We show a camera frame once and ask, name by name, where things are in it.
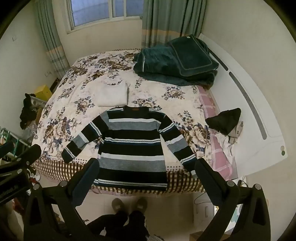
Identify white bedside cabinet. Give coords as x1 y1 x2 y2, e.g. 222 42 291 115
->
193 177 247 232

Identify cardboard box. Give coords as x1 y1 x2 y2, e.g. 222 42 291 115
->
190 230 205 241

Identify person's slipper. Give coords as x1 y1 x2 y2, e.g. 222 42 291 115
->
112 198 126 212
135 197 148 212

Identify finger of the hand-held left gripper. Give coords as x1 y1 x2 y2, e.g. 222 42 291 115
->
0 141 15 160
0 144 42 176

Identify person's right slipper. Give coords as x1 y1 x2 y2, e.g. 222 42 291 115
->
135 197 148 212

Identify white folded garment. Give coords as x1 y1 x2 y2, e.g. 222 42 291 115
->
97 77 131 107

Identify floral bedspread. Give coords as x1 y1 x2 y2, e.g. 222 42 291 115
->
31 48 212 194

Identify black cloth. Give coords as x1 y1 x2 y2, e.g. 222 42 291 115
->
205 108 241 136

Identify dark green blanket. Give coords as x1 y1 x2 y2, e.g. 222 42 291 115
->
132 43 218 90

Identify white grey garment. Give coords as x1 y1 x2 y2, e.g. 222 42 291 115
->
222 121 244 153

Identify yellow box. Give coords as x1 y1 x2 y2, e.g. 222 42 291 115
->
35 85 53 102

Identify dark green pillow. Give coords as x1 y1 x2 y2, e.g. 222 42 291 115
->
170 34 220 77

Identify window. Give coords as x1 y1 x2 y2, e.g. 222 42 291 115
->
66 0 144 34

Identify white headboard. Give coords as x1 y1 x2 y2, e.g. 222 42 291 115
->
198 33 287 179

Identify person's black pants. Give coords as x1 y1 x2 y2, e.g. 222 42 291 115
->
87 210 149 241

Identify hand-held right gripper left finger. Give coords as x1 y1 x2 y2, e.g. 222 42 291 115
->
23 158 100 241

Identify striped knit sweater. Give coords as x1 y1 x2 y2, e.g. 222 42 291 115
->
61 105 199 192

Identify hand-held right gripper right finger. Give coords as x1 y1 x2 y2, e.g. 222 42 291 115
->
194 159 271 241

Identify black hanging clothing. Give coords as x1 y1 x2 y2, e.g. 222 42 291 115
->
20 93 37 130

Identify green striped curtain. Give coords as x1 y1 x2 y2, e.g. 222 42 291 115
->
141 0 207 49
35 0 71 79

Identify green metal rack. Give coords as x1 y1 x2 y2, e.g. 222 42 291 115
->
0 126 30 163

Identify pink plaid sheet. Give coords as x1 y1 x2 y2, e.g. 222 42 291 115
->
198 86 234 181

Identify person's left slipper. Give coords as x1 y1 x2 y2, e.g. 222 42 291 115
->
112 198 126 212

